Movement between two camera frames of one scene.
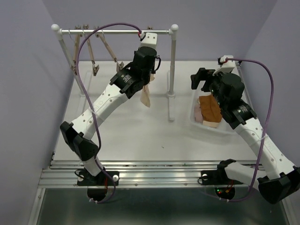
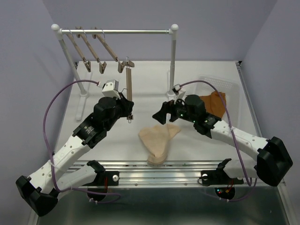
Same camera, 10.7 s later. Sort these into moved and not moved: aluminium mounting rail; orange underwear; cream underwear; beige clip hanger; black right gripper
Moved: cream underwear; black right gripper; beige clip hanger
Not moved: aluminium mounting rail; orange underwear
